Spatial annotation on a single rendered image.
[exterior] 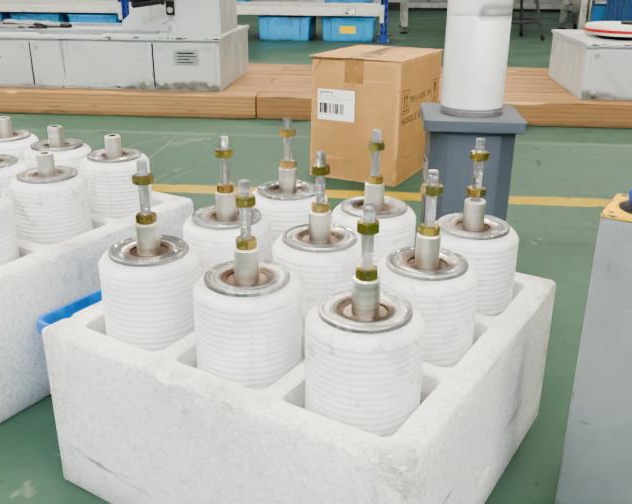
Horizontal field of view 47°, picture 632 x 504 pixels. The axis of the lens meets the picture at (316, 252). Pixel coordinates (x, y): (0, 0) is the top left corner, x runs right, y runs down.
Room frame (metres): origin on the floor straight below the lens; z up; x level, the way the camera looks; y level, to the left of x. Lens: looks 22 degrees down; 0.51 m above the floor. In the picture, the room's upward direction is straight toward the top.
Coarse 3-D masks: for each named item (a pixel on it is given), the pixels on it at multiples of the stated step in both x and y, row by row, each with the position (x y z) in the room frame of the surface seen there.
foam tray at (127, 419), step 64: (64, 320) 0.64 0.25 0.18; (512, 320) 0.64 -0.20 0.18; (64, 384) 0.61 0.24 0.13; (128, 384) 0.56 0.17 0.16; (192, 384) 0.52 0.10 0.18; (448, 384) 0.52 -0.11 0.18; (512, 384) 0.63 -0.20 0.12; (64, 448) 0.61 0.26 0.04; (128, 448) 0.56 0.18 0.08; (192, 448) 0.52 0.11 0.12; (256, 448) 0.48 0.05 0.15; (320, 448) 0.45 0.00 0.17; (384, 448) 0.44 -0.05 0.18; (448, 448) 0.48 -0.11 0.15; (512, 448) 0.65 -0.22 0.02
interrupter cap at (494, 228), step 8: (448, 216) 0.74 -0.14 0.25; (456, 216) 0.75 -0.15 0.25; (488, 216) 0.74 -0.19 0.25; (440, 224) 0.71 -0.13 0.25; (448, 224) 0.72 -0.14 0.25; (456, 224) 0.73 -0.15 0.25; (488, 224) 0.72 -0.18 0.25; (496, 224) 0.72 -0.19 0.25; (504, 224) 0.72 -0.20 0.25; (448, 232) 0.69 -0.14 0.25; (456, 232) 0.69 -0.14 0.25; (464, 232) 0.69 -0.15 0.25; (472, 232) 0.69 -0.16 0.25; (480, 232) 0.70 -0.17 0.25; (488, 232) 0.69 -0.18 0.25; (496, 232) 0.70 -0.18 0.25; (504, 232) 0.69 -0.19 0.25
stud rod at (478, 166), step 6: (480, 138) 0.72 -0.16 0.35; (480, 144) 0.71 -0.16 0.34; (480, 150) 0.71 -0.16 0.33; (474, 162) 0.72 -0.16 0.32; (480, 162) 0.71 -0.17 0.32; (474, 168) 0.72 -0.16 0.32; (480, 168) 0.71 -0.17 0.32; (474, 174) 0.71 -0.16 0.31; (480, 174) 0.71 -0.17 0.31; (474, 180) 0.71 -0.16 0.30; (480, 180) 0.71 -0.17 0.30; (474, 186) 0.71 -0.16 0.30; (480, 186) 0.71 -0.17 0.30; (474, 198) 0.71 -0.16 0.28
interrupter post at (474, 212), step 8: (480, 200) 0.72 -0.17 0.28; (464, 208) 0.72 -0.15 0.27; (472, 208) 0.71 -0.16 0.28; (480, 208) 0.71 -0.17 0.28; (464, 216) 0.71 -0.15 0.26; (472, 216) 0.71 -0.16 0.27; (480, 216) 0.71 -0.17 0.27; (464, 224) 0.71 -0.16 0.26; (472, 224) 0.71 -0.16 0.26; (480, 224) 0.71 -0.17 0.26
